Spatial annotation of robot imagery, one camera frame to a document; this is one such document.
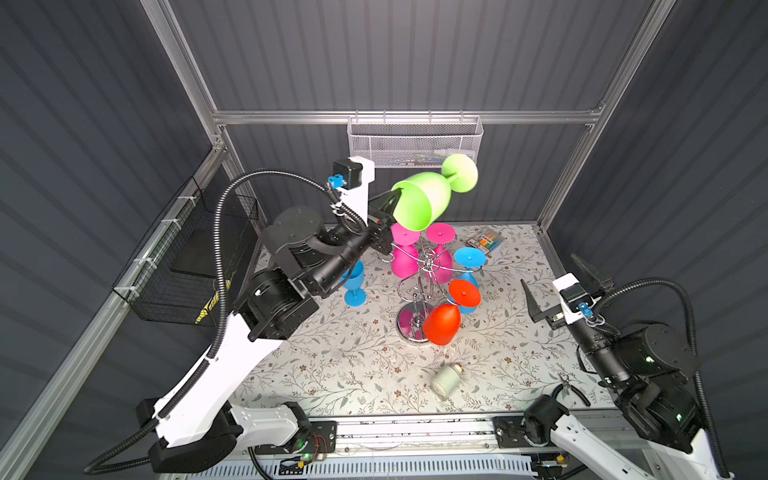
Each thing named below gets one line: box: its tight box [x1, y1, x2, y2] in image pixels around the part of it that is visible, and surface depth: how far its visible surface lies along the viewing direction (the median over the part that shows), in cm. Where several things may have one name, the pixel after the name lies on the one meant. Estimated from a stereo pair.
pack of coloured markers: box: [466, 230, 505, 255], surface depth 117 cm
